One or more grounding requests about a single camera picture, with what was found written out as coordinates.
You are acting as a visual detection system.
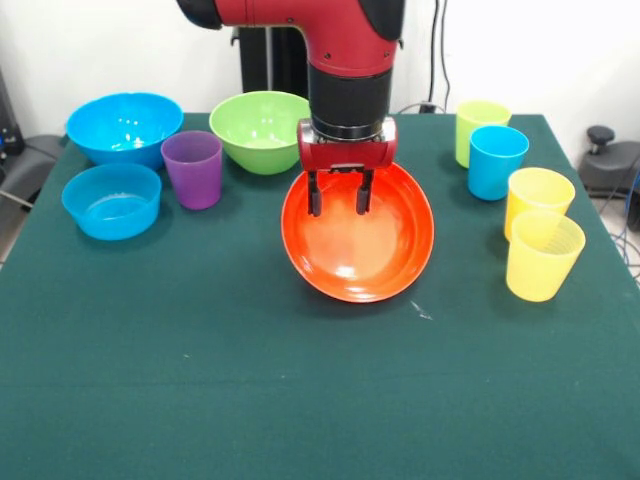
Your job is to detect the yellow cup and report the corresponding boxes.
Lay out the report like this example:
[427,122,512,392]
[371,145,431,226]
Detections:
[505,210,587,304]
[503,167,577,242]

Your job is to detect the purple cup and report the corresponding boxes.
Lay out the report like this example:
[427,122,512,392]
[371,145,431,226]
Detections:
[160,130,224,211]

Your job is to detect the black device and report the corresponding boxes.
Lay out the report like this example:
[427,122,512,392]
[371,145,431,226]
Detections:
[0,69,25,157]

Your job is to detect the dark green tablecloth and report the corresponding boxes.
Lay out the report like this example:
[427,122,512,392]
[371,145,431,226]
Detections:
[0,112,640,480]

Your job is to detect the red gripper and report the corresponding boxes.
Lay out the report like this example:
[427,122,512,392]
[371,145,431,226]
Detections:
[295,116,400,218]

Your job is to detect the small blue bowl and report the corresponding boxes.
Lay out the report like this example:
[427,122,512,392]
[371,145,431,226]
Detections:
[60,162,163,242]

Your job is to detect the blue cup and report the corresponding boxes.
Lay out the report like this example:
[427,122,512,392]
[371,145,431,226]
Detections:
[467,125,530,202]

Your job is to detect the orange bowl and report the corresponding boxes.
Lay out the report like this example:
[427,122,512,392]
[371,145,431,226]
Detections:
[280,161,436,304]

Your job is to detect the black stand base with knob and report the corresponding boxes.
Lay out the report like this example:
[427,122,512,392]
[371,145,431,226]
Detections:
[579,124,640,201]

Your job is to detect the green bowl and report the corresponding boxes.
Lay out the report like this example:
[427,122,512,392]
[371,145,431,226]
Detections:
[208,90,312,176]

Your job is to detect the black wall cable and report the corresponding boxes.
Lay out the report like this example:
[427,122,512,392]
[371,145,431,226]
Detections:
[429,0,454,114]

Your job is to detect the large blue bowl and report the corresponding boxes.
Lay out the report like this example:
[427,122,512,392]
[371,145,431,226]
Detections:
[65,91,185,171]

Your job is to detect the green cup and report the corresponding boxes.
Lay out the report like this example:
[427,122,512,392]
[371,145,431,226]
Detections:
[454,99,513,169]

